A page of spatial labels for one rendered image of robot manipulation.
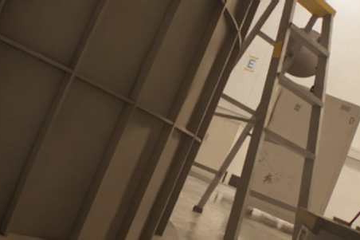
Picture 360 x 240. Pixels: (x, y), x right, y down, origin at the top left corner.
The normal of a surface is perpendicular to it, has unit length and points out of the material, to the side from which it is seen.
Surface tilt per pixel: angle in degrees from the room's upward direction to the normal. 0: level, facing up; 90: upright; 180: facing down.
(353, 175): 90
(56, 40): 90
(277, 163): 90
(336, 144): 90
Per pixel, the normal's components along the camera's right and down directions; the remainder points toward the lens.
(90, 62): 0.65, 0.22
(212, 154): -0.25, -0.18
